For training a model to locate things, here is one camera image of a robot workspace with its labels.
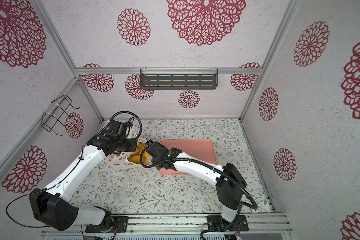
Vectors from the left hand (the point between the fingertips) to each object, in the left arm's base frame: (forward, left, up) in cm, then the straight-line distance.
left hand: (135, 148), depth 80 cm
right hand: (-2, -12, -4) cm, 13 cm away
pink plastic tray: (+12, -40, -20) cm, 47 cm away
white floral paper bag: (-5, +7, -1) cm, 9 cm away
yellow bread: (0, +3, -11) cm, 11 cm away
